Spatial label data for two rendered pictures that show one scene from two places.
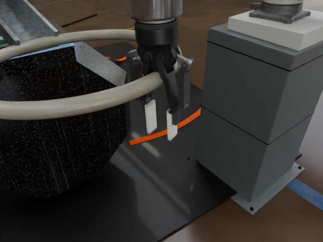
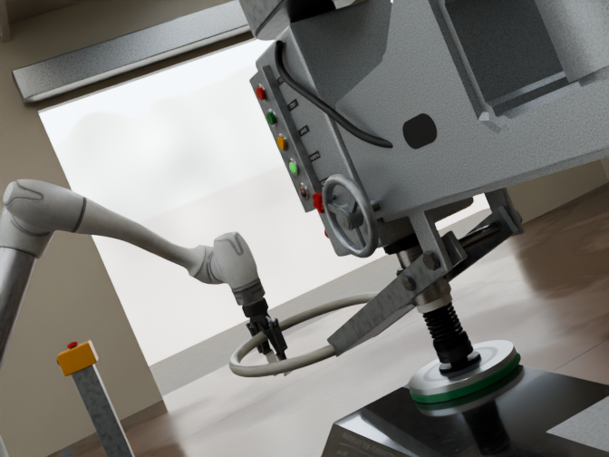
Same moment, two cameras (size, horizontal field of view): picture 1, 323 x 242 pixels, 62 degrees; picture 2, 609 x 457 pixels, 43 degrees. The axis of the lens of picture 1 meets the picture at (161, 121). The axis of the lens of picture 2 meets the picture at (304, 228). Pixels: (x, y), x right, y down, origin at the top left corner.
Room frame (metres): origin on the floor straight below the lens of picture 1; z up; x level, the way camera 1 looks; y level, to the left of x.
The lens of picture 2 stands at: (2.49, 0.97, 1.23)
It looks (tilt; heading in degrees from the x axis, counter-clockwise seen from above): 2 degrees down; 200
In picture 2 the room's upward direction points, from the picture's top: 23 degrees counter-clockwise
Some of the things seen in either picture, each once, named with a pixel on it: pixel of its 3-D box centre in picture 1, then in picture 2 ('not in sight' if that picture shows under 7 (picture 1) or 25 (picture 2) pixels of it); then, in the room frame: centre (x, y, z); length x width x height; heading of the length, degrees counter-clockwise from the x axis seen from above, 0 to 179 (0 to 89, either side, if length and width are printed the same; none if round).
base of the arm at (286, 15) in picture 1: (276, 7); not in sight; (1.17, -0.47, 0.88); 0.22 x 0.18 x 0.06; 41
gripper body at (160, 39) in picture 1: (157, 45); (258, 316); (0.47, 0.01, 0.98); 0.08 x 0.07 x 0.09; 58
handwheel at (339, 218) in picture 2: not in sight; (366, 209); (1.23, 0.63, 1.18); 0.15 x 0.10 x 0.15; 43
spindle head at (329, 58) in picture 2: not in sight; (383, 126); (1.12, 0.69, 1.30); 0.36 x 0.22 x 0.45; 43
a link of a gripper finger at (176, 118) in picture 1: (180, 113); not in sight; (0.44, -0.04, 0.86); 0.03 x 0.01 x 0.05; 58
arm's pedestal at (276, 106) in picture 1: (256, 108); not in sight; (1.16, -0.48, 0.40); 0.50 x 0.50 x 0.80; 39
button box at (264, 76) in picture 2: not in sight; (289, 140); (1.09, 0.51, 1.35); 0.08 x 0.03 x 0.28; 43
